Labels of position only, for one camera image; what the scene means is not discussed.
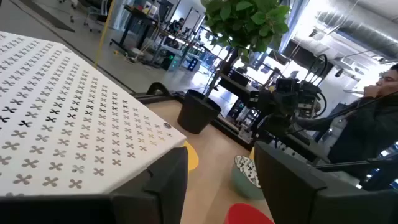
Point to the red mini bowl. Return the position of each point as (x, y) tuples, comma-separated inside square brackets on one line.
[(245, 216)]

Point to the black standing desk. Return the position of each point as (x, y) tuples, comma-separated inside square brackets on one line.
[(136, 17)]

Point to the white table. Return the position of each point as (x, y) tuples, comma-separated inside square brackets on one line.
[(62, 124)]

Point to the silver ventilation duct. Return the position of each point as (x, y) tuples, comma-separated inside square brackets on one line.
[(367, 34)]

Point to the office chair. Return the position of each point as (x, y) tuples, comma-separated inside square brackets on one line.
[(96, 14)]

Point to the teal patterned mini bowl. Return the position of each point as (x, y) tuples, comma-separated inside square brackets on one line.
[(244, 186)]

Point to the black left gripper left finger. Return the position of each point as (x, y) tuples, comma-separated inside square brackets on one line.
[(149, 199)]

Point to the cluttered black workbench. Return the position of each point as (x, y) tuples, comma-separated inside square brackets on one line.
[(180, 46)]

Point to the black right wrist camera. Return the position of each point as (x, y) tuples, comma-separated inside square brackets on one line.
[(285, 84)]

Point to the person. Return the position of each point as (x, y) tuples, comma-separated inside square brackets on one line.
[(178, 25), (367, 130)]

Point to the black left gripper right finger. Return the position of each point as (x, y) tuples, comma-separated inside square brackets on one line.
[(295, 193)]

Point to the green plant in black pot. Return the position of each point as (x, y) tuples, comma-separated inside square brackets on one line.
[(199, 113)]

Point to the yellow mini bowl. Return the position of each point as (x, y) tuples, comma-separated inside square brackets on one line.
[(192, 157), (252, 154)]

